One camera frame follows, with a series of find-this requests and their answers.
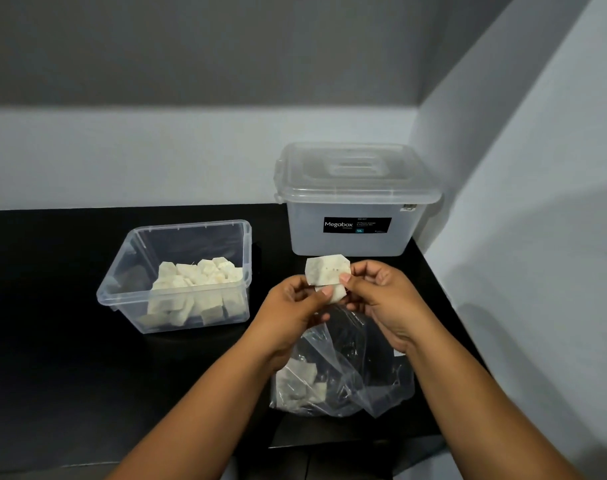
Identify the person's left forearm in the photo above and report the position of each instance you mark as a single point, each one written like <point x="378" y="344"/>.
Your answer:
<point x="193" y="424"/>

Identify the white block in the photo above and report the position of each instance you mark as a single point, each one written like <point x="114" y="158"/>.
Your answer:
<point x="337" y="293"/>
<point x="326" y="269"/>

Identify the clear plastic bag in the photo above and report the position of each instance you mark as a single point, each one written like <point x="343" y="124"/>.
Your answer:
<point x="373" y="369"/>

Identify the person's left hand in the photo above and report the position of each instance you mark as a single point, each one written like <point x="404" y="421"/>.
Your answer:
<point x="283" y="319"/>

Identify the group of white paper pouches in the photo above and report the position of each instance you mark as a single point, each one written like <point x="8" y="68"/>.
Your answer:
<point x="203" y="279"/>

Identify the person's right forearm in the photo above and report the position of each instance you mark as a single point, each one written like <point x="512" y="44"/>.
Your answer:
<point x="483" y="414"/>

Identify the white blocks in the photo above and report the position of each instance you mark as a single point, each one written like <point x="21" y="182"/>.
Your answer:
<point x="301" y="382"/>

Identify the dark cabinet front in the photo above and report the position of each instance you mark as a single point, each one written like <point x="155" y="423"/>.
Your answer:
<point x="343" y="459"/>

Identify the small clear bin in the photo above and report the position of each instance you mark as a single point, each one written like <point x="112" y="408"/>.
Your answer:
<point x="118" y="294"/>

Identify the person's right hand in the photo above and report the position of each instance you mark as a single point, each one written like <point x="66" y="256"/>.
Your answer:
<point x="388" y="304"/>

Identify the large translucent storage container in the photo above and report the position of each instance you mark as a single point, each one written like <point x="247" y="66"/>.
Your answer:
<point x="308" y="242"/>

